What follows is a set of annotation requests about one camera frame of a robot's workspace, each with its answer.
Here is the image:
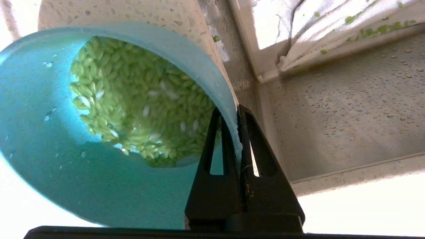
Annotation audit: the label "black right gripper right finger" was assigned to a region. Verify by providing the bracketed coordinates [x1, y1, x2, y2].
[238, 105, 305, 232]

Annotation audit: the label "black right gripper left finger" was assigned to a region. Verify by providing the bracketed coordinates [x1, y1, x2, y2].
[184, 107, 246, 230]

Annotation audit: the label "chopped green vegetables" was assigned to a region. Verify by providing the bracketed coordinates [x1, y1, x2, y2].
[69, 36, 216, 168]

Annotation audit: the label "teal bowl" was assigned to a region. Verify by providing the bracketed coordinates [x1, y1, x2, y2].
[0, 22, 244, 229]

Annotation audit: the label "dark metal sink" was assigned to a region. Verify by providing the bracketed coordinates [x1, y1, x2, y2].
[229, 0, 425, 196]

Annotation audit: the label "white cloth with green specks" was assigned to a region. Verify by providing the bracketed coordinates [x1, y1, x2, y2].
[251, 0, 425, 72]

